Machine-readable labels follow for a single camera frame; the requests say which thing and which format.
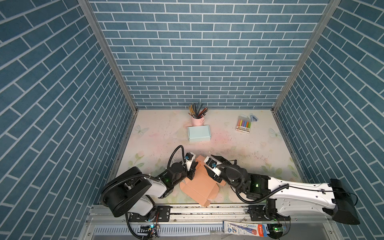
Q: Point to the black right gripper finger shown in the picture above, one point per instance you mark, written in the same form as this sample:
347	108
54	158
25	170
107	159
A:
222	160
213	175

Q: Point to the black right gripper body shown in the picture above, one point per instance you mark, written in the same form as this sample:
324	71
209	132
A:
226	176

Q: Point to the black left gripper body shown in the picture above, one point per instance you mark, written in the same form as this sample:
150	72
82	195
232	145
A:
183	175

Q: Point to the pink paper box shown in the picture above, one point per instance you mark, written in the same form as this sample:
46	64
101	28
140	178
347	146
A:
202	189

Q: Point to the light blue paper box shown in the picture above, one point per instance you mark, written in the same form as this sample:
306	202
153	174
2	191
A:
199	133

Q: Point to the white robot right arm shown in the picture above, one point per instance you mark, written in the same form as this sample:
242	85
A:
284	198

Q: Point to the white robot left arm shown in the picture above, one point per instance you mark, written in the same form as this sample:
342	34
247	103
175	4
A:
131	192

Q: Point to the white toothpaste style box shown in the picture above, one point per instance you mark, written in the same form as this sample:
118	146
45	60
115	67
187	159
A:
244	229

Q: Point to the pack of coloured markers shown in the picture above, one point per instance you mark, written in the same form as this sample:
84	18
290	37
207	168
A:
243	125

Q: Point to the pink metal pencil bucket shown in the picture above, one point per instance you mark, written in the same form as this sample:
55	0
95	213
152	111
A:
198	122

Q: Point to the bundle of coloured pencils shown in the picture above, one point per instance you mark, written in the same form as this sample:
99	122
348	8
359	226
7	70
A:
197	110

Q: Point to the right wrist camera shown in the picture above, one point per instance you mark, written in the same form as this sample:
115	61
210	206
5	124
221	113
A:
212	165

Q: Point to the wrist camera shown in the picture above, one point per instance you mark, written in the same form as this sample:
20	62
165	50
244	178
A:
189	160
212	165

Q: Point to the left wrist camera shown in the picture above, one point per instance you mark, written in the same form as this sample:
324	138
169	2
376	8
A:
189	160

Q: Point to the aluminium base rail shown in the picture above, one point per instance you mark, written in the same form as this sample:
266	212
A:
217	213

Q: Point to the left aluminium corner post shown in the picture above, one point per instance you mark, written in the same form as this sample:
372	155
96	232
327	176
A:
92	20

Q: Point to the aluminium corner post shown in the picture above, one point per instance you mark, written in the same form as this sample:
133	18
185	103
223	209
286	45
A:
318	30
92	20

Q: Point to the right aluminium corner post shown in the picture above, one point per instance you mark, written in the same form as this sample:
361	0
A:
318	30

